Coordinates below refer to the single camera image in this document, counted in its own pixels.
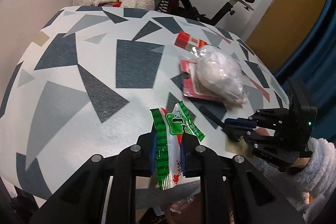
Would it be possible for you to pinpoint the green white candy wrapper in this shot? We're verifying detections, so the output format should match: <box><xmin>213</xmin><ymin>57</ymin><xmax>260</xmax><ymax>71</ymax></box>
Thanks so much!
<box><xmin>150</xmin><ymin>101</ymin><xmax>205</xmax><ymax>190</ymax></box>

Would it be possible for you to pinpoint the clear bag white cotton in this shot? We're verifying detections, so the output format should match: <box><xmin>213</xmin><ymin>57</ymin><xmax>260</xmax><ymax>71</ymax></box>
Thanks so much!
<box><xmin>193</xmin><ymin>45</ymin><xmax>244</xmax><ymax>90</ymax></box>

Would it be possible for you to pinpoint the pink blister card package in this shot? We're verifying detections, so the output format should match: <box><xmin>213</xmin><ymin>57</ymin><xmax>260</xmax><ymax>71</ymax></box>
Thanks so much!
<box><xmin>180</xmin><ymin>59</ymin><xmax>247</xmax><ymax>104</ymax></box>

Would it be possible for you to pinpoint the grey fleece right forearm sleeve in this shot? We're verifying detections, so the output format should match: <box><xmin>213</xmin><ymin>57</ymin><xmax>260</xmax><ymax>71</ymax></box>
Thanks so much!
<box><xmin>254</xmin><ymin>138</ymin><xmax>335</xmax><ymax>223</ymax></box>

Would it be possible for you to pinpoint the brown trash bin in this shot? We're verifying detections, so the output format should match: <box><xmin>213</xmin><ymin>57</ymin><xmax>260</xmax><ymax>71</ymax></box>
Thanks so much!
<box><xmin>160</xmin><ymin>193</ymin><xmax>202</xmax><ymax>223</ymax></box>

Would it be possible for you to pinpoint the blue curtain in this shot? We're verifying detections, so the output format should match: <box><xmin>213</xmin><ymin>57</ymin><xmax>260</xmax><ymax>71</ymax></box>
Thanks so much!
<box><xmin>275</xmin><ymin>0</ymin><xmax>336</xmax><ymax>143</ymax></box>

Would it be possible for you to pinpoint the geometric pattern tablecloth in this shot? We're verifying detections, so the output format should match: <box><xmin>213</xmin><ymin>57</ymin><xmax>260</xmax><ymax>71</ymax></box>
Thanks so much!
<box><xmin>1</xmin><ymin>6</ymin><xmax>289</xmax><ymax>200</ymax></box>

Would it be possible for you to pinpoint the red cigarette pack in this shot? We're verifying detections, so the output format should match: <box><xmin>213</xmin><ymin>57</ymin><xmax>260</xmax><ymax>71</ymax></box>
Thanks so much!
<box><xmin>174</xmin><ymin>31</ymin><xmax>207</xmax><ymax>51</ymax></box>

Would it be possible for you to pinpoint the wooden door panel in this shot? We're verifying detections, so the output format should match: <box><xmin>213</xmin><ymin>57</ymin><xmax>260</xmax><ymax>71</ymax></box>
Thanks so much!
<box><xmin>247</xmin><ymin>0</ymin><xmax>326</xmax><ymax>73</ymax></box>

